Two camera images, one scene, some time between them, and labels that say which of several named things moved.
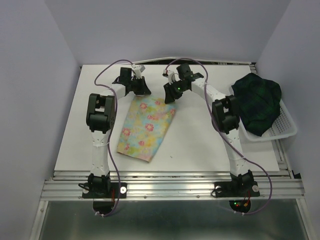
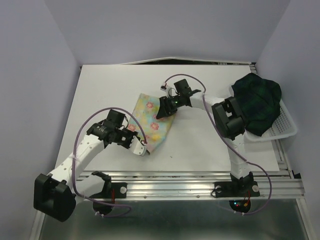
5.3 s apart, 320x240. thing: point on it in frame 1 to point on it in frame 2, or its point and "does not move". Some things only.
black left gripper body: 132,85 to 124,137
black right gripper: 170,95 to 165,109
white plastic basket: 285,126 does not move
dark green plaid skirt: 259,100 does not move
